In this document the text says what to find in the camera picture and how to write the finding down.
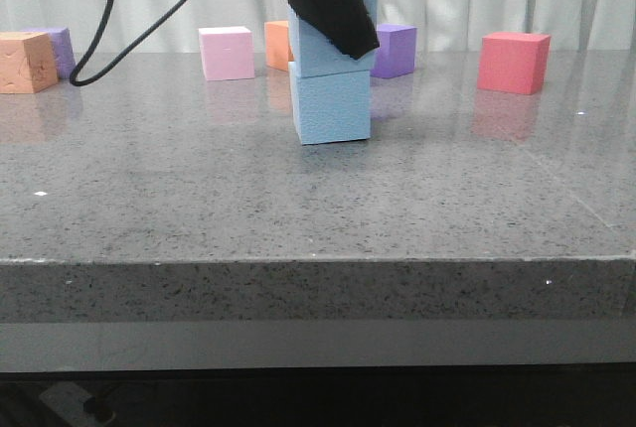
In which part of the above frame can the light blue foam cube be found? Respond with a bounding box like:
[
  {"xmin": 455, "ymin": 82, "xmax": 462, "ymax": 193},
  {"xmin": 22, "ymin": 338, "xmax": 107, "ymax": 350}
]
[
  {"xmin": 287, "ymin": 6, "xmax": 377, "ymax": 77},
  {"xmin": 288, "ymin": 62, "xmax": 371, "ymax": 145}
]

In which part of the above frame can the smooth orange foam cube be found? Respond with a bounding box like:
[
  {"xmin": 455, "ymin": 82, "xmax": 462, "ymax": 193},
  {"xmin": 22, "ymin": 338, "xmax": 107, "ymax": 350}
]
[{"xmin": 264, "ymin": 20, "xmax": 294, "ymax": 71}]

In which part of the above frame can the purple foam cube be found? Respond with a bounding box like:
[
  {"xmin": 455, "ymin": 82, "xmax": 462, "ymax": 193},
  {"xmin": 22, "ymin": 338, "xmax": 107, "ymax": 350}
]
[{"xmin": 371, "ymin": 24, "xmax": 417, "ymax": 78}]

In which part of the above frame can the pink foam cube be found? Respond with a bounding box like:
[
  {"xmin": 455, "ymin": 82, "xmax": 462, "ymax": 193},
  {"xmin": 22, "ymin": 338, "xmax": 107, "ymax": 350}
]
[{"xmin": 198, "ymin": 26, "xmax": 255, "ymax": 81}]

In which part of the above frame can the red foam cube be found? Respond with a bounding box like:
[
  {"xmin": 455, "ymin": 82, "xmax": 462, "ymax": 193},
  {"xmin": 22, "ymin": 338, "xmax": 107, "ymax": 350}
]
[{"xmin": 477, "ymin": 32, "xmax": 552, "ymax": 95}]

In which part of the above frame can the purple cube behind orange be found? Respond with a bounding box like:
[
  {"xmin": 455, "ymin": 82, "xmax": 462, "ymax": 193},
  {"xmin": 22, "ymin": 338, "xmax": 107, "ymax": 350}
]
[{"xmin": 23, "ymin": 27, "xmax": 76, "ymax": 79}]

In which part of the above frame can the orange dented foam cube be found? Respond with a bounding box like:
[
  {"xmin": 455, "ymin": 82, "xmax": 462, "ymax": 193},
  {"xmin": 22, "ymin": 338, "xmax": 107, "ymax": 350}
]
[{"xmin": 1, "ymin": 32, "xmax": 59, "ymax": 94}]

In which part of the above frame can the black cable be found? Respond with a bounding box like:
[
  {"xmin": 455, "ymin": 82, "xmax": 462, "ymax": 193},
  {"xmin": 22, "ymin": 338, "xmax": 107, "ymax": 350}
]
[{"xmin": 69, "ymin": 0, "xmax": 239, "ymax": 87}]

